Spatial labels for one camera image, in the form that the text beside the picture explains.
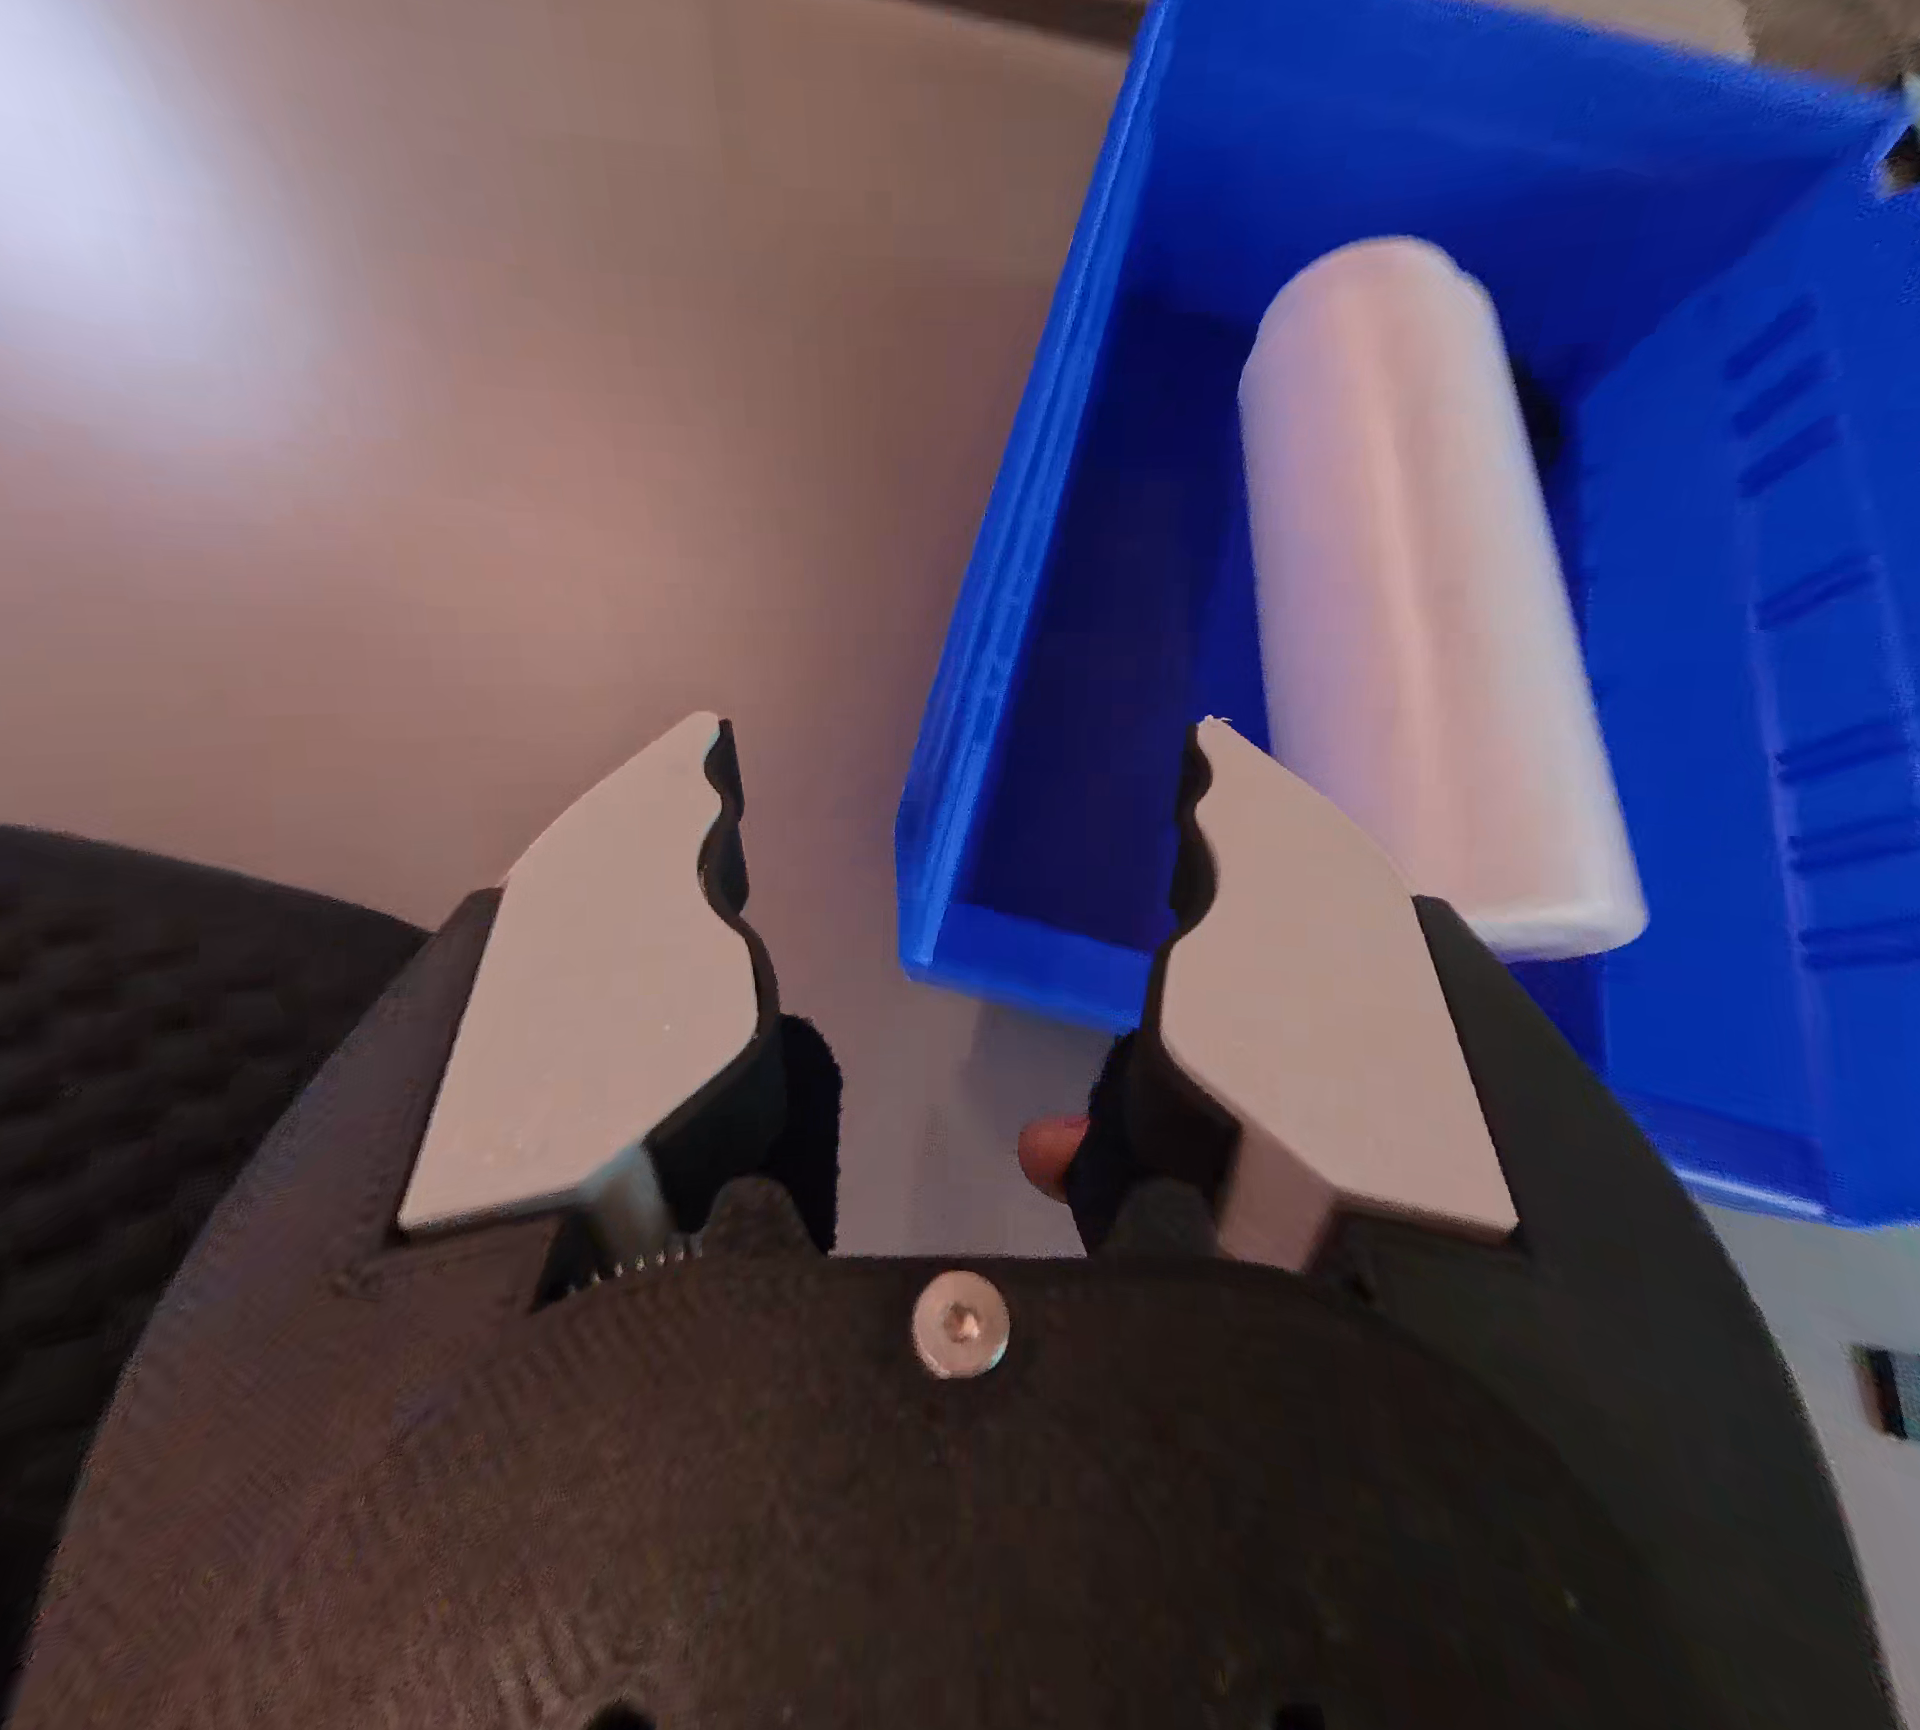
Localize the white plastic bottle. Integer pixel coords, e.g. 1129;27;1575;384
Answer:
1234;236;1651;964

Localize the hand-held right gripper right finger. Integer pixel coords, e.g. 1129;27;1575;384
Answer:
1142;715;1525;1273

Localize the blue plastic bin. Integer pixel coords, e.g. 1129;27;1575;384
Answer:
894;0;1920;1229

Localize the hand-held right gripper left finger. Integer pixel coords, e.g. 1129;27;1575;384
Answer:
397;714;787;1260

